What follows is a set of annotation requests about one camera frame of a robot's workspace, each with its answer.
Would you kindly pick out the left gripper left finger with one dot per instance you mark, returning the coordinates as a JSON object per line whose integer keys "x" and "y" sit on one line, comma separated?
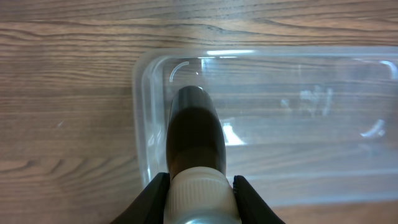
{"x": 149, "y": 206}

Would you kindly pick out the clear plastic container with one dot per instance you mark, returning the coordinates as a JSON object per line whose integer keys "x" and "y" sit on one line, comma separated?
{"x": 304, "y": 125}

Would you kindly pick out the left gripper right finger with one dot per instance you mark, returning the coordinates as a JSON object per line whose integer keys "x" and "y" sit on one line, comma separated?
{"x": 252, "y": 208}

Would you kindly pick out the dark bottle white cap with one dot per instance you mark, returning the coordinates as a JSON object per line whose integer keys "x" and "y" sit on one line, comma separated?
{"x": 196, "y": 160}

